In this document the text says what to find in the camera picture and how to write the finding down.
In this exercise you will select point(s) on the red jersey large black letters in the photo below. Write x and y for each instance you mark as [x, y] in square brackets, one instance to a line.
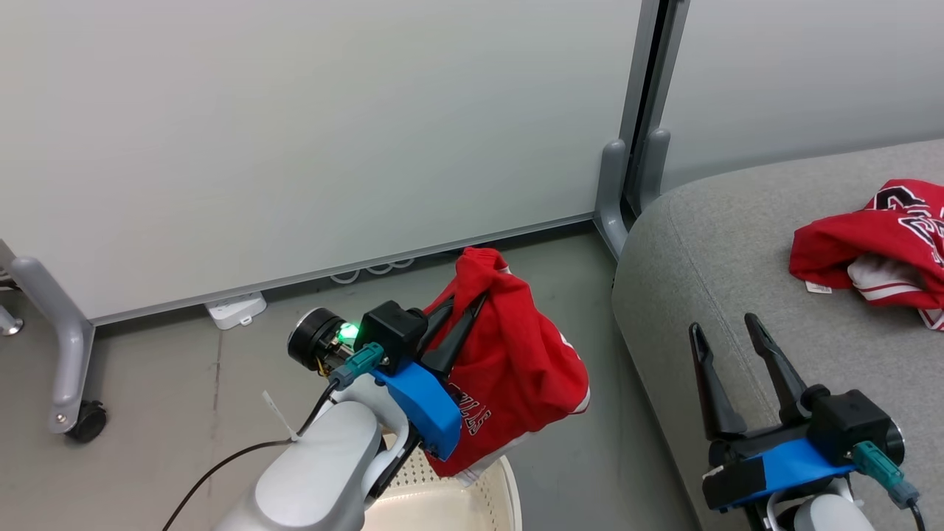
[870, 236]

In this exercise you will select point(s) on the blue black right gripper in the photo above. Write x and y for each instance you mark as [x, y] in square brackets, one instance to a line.
[774, 464]

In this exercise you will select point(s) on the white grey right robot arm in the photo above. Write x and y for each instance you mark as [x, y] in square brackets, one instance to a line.
[826, 516]

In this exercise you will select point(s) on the black caster wheel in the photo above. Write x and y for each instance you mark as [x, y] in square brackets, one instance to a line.
[87, 422]

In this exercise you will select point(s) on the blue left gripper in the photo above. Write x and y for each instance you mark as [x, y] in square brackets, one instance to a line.
[424, 405]

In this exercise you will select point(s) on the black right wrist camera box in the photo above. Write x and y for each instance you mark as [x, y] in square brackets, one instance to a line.
[848, 420]

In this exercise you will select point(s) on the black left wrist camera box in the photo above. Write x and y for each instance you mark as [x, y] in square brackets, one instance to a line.
[394, 332]

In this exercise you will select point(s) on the grey partition leg with caster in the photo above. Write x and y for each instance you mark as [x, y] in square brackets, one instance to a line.
[70, 346]

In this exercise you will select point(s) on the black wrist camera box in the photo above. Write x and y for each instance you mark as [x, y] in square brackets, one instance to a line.
[394, 332]
[848, 420]

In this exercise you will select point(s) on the grey fabric sofa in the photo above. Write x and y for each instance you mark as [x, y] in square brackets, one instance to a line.
[737, 251]

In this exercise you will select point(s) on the white zip tie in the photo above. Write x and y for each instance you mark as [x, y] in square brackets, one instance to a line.
[279, 417]

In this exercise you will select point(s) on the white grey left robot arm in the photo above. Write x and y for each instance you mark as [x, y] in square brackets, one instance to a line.
[324, 472]

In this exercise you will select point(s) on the teal camera connector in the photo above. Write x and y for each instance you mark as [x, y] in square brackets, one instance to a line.
[881, 468]
[358, 363]

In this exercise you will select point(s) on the white power strip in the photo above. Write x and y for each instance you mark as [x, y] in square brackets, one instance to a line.
[236, 310]

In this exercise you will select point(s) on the teal right camera connector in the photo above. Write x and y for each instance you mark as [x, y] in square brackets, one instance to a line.
[881, 468]

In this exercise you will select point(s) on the grey metal table leg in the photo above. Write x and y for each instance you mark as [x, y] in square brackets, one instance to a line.
[7, 322]

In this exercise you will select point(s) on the red jersey with white stripes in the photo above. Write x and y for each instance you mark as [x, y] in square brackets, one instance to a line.
[516, 369]

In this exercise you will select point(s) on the narrow white partition panel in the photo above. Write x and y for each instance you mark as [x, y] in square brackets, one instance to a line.
[811, 74]

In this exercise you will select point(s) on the large white partition panel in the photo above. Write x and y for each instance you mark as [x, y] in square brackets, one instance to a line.
[295, 133]

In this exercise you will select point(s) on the teal left camera connector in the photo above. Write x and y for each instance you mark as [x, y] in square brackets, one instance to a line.
[358, 363]

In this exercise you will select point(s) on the white plastic laundry basket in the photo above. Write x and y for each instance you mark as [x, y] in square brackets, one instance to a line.
[442, 509]

